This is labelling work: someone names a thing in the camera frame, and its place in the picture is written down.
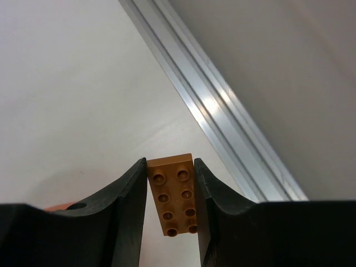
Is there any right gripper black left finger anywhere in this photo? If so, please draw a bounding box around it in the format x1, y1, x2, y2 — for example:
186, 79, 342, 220
1, 158, 147, 266

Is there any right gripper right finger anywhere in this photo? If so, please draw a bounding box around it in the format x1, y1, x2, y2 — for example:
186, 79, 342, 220
194, 158, 355, 266

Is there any brown studded lego plate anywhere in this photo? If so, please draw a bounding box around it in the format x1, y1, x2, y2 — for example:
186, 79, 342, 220
147, 154, 197, 237

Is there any aluminium rail on right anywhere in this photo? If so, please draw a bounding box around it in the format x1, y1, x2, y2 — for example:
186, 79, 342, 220
121, 1, 307, 202

